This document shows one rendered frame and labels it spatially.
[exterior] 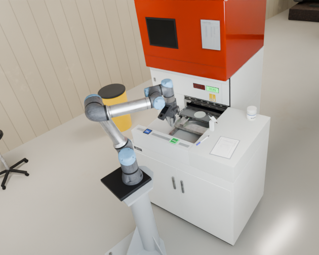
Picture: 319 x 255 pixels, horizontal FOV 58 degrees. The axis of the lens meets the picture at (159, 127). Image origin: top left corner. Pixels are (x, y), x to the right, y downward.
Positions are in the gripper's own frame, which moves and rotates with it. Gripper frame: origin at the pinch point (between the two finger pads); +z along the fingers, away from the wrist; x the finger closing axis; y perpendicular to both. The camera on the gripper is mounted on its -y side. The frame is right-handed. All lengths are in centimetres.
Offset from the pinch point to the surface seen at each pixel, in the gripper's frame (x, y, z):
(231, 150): -41.4, 10.4, 13.9
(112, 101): 155, 72, 59
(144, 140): 26.7, -4.0, 20.3
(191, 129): 3.1, 27.6, 22.7
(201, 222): -21, -4, 92
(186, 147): -12.0, -0.9, 14.7
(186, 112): 19, 45, 21
